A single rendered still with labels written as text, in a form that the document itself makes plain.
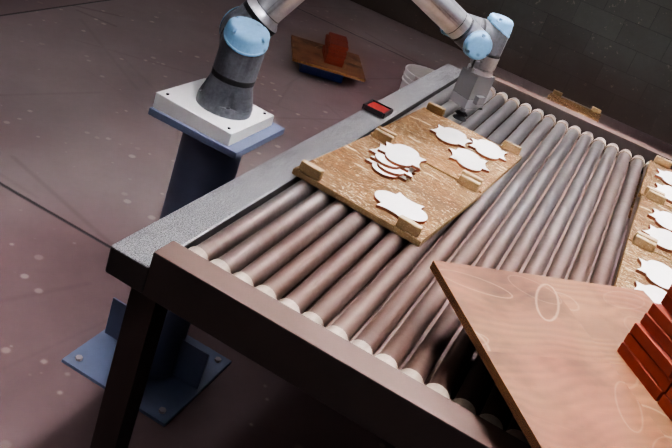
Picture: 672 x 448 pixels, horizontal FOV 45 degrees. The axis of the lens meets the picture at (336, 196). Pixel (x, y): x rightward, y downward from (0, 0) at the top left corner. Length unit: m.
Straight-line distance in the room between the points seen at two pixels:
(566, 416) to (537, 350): 0.15
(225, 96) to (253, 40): 0.16
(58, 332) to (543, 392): 1.75
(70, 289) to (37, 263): 0.17
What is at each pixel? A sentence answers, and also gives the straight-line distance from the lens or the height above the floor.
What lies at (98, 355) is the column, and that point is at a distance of 2.62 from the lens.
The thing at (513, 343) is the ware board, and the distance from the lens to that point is 1.39.
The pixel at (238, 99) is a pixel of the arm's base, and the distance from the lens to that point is 2.10.
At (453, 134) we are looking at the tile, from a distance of 2.45.
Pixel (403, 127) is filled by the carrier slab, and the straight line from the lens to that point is 2.37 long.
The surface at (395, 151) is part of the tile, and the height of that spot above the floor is 0.97.
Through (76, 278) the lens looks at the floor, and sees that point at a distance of 2.93.
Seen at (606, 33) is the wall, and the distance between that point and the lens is 7.30.
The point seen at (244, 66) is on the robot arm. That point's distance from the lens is 2.07.
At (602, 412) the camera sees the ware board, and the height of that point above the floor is 1.04.
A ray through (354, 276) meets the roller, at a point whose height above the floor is 0.92.
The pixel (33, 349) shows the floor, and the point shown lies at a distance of 2.63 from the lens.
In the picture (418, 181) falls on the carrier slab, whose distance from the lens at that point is 2.06.
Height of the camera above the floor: 1.74
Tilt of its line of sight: 26 degrees down
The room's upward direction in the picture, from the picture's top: 21 degrees clockwise
